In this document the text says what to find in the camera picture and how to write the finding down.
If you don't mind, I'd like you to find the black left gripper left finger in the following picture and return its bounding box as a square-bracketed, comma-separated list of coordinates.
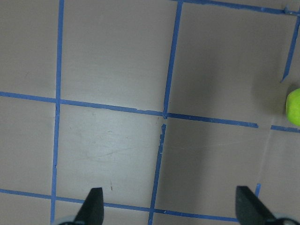
[73, 187, 104, 225]

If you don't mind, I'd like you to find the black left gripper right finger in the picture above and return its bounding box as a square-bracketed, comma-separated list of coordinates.
[235, 186, 276, 225]

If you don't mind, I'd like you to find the green apple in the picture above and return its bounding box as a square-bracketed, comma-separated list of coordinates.
[285, 88, 300, 126]

